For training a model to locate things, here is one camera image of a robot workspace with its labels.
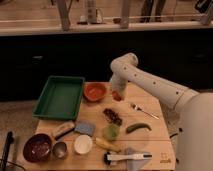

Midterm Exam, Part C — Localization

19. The dark grape bunch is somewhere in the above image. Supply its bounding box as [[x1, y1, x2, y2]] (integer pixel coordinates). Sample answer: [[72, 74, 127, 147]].
[[103, 108, 122, 126]]

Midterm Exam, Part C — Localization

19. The orange bowl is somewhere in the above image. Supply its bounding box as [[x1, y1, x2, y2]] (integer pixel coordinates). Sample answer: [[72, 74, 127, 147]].
[[83, 82, 107, 102]]

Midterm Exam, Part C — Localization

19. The black pole stand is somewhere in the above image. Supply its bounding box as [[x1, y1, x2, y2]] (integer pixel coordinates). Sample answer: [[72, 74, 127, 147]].
[[0, 131, 14, 171]]

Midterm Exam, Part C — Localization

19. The wooden handled brush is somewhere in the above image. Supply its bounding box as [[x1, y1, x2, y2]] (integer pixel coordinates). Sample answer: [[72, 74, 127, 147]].
[[52, 122, 75, 140]]

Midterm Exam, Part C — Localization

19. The white paper cup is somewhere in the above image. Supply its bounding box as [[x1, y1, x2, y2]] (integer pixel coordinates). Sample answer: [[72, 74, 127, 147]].
[[74, 135, 93, 155]]

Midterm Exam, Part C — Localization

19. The blue sponge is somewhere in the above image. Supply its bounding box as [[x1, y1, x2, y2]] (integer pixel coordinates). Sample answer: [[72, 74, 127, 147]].
[[74, 122, 95, 136]]

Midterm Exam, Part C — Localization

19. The grey cloth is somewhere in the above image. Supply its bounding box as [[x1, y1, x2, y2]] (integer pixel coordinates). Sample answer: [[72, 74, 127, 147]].
[[124, 146, 152, 171]]

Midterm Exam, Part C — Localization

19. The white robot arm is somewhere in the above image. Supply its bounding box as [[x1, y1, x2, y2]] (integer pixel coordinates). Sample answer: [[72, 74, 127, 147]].
[[110, 53, 213, 171]]

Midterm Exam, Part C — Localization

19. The dark red bowl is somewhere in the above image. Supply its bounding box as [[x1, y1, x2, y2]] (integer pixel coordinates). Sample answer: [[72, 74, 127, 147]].
[[23, 133, 52, 163]]

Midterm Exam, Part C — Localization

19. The green plastic tray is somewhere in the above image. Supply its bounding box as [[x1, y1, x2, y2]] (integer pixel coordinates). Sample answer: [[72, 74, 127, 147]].
[[33, 76, 85, 120]]

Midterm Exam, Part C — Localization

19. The red apple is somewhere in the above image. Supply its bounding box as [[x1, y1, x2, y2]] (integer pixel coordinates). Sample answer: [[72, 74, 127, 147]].
[[112, 91, 123, 101]]

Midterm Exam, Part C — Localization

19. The silver fork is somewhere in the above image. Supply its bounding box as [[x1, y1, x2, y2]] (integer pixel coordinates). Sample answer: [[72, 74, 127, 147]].
[[129, 102, 159, 119]]

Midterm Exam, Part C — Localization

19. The green plastic cup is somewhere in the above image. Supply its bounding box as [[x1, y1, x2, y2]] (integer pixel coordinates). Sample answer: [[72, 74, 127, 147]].
[[103, 123, 120, 141]]

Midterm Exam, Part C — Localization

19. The white dish brush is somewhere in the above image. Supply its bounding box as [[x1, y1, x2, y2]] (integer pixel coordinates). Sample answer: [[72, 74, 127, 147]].
[[103, 153, 152, 165]]

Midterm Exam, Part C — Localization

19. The green chili pepper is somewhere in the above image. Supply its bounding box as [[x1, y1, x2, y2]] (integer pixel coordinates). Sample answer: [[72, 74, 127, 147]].
[[126, 123, 152, 134]]

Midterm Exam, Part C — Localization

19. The small metal cup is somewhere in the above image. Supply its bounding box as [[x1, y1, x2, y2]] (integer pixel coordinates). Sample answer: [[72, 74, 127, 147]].
[[52, 141, 68, 159]]

